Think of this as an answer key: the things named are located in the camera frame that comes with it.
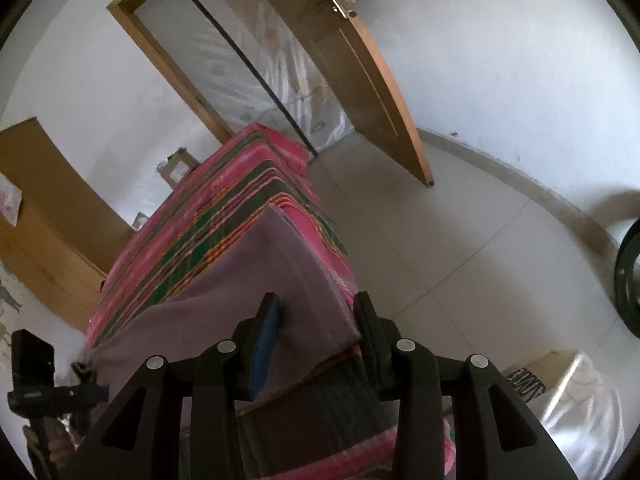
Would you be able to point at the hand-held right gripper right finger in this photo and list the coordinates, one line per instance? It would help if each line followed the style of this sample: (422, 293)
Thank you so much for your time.
(372, 355)

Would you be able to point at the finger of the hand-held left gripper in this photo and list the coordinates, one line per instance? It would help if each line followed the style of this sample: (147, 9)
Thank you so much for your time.
(92, 392)

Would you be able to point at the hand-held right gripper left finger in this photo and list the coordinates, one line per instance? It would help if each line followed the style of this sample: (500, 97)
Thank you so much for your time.
(267, 345)

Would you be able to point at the mauve garment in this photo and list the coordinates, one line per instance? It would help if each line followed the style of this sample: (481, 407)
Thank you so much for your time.
(260, 270)

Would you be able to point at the person's left hand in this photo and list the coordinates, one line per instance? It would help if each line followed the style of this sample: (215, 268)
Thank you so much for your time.
(65, 447)

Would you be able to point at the wooden wardrobe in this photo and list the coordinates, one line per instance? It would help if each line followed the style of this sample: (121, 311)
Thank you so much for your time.
(50, 220)

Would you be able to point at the printed cardboard box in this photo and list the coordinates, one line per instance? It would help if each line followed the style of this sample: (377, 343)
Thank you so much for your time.
(537, 375)

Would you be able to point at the white plastic bag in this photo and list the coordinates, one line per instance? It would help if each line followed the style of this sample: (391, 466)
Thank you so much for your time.
(10, 200)

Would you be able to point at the pink plaid bed sheet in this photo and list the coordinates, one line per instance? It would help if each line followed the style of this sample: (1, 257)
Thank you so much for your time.
(220, 185)

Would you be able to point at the small white box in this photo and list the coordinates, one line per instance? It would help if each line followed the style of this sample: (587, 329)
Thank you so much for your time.
(140, 221)

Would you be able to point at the brown cardboard box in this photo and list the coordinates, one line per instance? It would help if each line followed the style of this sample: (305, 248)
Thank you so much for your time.
(177, 167)

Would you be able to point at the white plastic sheet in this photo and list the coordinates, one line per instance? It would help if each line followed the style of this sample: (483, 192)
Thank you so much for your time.
(585, 420)

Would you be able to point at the black round object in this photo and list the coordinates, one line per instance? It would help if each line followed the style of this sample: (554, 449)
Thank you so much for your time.
(625, 280)

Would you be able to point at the wooden door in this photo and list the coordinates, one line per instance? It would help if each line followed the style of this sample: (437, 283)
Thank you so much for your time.
(350, 75)

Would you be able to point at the plastic-covered sliding door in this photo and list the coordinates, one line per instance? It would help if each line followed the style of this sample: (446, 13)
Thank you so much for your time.
(240, 60)

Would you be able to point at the cartoon wall sticker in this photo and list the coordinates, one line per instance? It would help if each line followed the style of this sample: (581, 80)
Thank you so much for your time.
(7, 300)

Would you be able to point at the wooden door frame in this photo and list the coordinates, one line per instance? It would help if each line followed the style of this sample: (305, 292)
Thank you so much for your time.
(160, 60)

